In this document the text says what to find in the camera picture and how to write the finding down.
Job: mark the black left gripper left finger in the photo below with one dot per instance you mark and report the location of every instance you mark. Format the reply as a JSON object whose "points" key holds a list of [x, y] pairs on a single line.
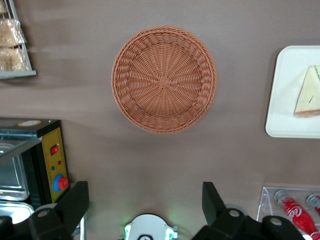
{"points": [[65, 215]]}

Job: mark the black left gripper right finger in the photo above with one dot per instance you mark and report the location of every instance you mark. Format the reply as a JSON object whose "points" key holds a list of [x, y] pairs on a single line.
{"points": [[225, 222]]}

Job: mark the triangular sandwich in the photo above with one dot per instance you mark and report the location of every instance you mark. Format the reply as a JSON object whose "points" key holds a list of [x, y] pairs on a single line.
{"points": [[310, 95]]}

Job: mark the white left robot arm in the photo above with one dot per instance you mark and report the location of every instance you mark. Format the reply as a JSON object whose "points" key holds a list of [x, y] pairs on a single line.
{"points": [[150, 225]]}

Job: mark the cream plastic tray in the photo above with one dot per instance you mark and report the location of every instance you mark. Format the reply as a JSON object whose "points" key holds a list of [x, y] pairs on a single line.
{"points": [[285, 100]]}

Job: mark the round brown wicker basket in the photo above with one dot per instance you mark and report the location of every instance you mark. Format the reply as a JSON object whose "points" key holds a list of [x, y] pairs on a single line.
{"points": [[163, 80]]}

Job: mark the clear acrylic bottle rack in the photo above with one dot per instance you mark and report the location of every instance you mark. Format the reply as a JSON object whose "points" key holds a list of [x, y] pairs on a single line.
{"points": [[265, 200]]}

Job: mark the black food warmer case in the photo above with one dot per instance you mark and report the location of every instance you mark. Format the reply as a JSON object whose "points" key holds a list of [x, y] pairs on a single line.
{"points": [[53, 170]]}

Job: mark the red cola bottle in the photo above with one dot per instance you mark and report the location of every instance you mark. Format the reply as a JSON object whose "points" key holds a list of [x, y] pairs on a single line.
{"points": [[315, 202], [316, 236], [297, 215]]}

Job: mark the clear wrapped pastry pack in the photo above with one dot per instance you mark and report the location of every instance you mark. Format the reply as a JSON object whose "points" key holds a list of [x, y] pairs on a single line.
{"points": [[10, 32], [11, 60]]}

